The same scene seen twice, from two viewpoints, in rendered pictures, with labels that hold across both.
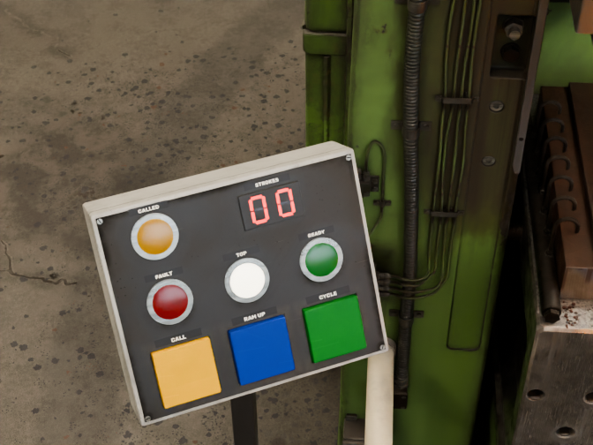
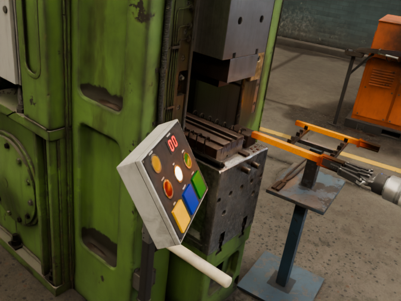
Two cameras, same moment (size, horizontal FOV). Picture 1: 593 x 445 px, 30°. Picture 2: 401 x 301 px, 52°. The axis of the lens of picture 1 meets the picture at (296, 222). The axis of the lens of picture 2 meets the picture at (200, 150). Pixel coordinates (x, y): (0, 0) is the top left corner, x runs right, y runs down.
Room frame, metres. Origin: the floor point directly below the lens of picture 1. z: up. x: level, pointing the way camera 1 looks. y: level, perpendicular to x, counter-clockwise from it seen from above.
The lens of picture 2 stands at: (0.30, 1.00, 1.73)
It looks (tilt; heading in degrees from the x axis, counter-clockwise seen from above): 26 degrees down; 302
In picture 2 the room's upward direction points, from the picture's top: 7 degrees clockwise
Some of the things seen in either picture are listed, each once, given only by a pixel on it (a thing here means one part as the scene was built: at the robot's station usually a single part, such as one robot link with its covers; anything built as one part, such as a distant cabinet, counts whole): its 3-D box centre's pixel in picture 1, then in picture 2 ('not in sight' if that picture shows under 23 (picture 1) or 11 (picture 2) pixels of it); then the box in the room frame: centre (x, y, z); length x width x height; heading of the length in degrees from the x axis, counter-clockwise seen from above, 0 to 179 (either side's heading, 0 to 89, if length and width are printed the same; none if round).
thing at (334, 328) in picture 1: (334, 328); (197, 184); (0.94, -0.05, 1.01); 0.07 x 0.05 x 0.07; 110
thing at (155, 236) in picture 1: (154, 236); (156, 163); (0.95, 0.17, 1.16); 0.05 x 0.03 x 0.04; 85
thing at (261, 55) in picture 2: not in sight; (256, 62); (1.16, -0.80, 1.27); 0.09 x 0.02 x 0.17; 85
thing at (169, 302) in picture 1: (169, 301); (167, 189); (0.91, 0.16, 1.09); 0.05 x 0.03 x 0.04; 85
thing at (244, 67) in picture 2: not in sight; (203, 55); (1.27, -0.49, 1.32); 0.42 x 0.20 x 0.10; 175
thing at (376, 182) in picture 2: not in sight; (373, 180); (0.46, -0.45, 1.06); 0.09 x 0.08 x 0.07; 175
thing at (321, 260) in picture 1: (321, 260); (187, 160); (0.98, -0.03, 1.09); 0.05 x 0.03 x 0.04; 85
